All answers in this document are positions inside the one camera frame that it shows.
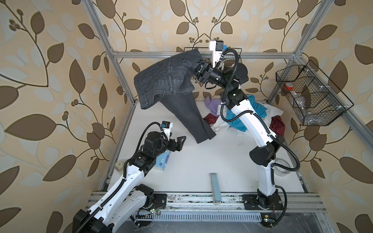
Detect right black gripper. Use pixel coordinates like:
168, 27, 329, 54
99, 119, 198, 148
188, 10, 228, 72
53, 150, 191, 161
186, 59, 231, 93

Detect dark grey jeans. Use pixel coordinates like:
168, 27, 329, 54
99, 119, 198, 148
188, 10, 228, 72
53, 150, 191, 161
134, 49, 216, 143

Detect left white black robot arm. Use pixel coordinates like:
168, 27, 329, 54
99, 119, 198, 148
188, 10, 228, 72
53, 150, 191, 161
72, 121, 186, 233

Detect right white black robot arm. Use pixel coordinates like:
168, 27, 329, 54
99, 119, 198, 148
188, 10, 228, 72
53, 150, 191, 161
194, 49, 300, 210

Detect purple cloth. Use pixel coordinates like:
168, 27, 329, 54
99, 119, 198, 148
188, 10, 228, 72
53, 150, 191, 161
205, 96, 221, 117

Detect dark red cloth piece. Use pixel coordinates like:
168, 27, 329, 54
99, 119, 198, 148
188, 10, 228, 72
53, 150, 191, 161
204, 113, 219, 126

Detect teal cloth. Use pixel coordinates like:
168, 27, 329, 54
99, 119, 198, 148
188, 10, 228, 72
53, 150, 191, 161
226, 95, 268, 129

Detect maroon cloth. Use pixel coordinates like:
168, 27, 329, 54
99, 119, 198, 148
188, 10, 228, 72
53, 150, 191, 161
270, 116, 286, 136

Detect blue tissue packet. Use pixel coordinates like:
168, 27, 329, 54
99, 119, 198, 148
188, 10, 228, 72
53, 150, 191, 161
154, 150, 171, 170

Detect grey blue rectangular bar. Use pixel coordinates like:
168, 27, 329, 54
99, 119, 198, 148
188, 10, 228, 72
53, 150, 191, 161
209, 173, 222, 205

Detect red capped clear bottle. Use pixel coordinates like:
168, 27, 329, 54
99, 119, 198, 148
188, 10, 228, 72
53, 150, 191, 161
284, 83, 308, 115

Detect white tape roll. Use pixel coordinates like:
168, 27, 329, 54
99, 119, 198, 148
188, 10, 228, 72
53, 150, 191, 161
274, 158, 290, 177

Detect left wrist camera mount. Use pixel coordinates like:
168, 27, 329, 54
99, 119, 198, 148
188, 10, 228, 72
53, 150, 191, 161
161, 121, 173, 140

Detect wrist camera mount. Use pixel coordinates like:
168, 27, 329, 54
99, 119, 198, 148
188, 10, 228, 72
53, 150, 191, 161
208, 40, 227, 68
161, 121, 173, 140

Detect back black wire basket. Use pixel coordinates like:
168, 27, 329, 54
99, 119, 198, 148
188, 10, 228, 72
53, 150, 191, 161
183, 47, 245, 83

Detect black wire basket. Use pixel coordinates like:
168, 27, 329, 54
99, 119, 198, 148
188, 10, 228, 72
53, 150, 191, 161
275, 60, 354, 126
183, 47, 245, 83

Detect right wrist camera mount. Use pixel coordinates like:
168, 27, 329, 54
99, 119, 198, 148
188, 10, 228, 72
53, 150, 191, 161
208, 40, 227, 68

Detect right black wire basket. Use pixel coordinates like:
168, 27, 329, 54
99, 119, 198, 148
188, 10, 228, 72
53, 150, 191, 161
275, 60, 354, 126

